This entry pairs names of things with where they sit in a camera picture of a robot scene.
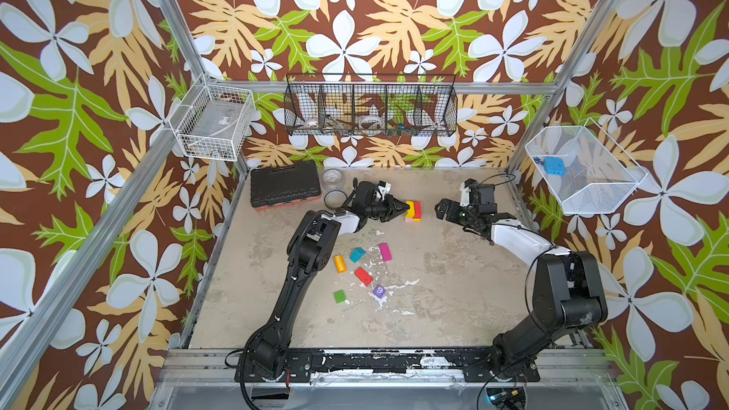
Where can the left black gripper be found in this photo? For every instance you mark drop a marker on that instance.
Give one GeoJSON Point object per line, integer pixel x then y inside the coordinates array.
{"type": "Point", "coordinates": [392, 207]}

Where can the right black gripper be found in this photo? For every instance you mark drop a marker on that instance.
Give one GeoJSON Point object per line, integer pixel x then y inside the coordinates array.
{"type": "Point", "coordinates": [453, 211]}

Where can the yellow arch block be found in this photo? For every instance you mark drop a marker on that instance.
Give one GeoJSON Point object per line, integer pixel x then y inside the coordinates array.
{"type": "Point", "coordinates": [411, 209]}

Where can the red arch block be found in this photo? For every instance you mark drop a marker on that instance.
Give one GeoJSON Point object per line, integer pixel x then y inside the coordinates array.
{"type": "Point", "coordinates": [418, 214]}

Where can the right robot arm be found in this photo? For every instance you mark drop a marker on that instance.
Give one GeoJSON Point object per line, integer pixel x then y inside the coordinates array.
{"type": "Point", "coordinates": [567, 293]}

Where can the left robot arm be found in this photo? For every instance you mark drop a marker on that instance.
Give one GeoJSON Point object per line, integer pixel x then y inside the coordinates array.
{"type": "Point", "coordinates": [309, 251]}

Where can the magenta block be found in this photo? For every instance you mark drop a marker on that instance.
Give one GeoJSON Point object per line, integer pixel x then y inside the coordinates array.
{"type": "Point", "coordinates": [385, 252]}

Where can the teal block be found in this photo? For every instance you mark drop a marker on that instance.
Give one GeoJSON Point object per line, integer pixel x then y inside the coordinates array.
{"type": "Point", "coordinates": [357, 254]}

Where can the red rectangular block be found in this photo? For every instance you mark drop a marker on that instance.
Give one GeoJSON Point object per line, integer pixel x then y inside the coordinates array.
{"type": "Point", "coordinates": [364, 277]}

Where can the orange supermarket block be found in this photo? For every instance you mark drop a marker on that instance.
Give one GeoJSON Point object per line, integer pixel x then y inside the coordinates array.
{"type": "Point", "coordinates": [340, 264]}

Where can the green square block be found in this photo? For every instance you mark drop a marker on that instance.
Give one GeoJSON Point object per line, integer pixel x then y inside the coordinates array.
{"type": "Point", "coordinates": [340, 297]}

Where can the clear plastic cup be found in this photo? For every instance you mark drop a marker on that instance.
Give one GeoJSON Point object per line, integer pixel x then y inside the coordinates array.
{"type": "Point", "coordinates": [333, 179]}

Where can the purple number nine cube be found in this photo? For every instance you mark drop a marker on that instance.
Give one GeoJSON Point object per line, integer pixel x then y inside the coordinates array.
{"type": "Point", "coordinates": [380, 292]}

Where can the blue object in basket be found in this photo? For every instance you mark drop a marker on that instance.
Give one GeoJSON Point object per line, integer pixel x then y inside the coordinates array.
{"type": "Point", "coordinates": [554, 166]}

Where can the black tool case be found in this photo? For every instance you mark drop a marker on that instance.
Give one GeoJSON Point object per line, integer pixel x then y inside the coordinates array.
{"type": "Point", "coordinates": [284, 185]}

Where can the white mesh basket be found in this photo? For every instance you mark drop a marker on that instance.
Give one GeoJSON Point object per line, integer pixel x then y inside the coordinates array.
{"type": "Point", "coordinates": [601, 174]}

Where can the black wire basket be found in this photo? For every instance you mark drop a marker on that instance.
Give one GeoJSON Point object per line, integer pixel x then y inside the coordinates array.
{"type": "Point", "coordinates": [342, 104]}

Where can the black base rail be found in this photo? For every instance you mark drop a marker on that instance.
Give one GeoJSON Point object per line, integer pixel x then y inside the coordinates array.
{"type": "Point", "coordinates": [469, 362]}

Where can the white wire basket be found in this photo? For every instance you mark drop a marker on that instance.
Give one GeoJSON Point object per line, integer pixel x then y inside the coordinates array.
{"type": "Point", "coordinates": [212, 120]}

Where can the aluminium frame structure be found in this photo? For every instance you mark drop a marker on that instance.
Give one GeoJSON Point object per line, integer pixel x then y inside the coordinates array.
{"type": "Point", "coordinates": [33, 337]}

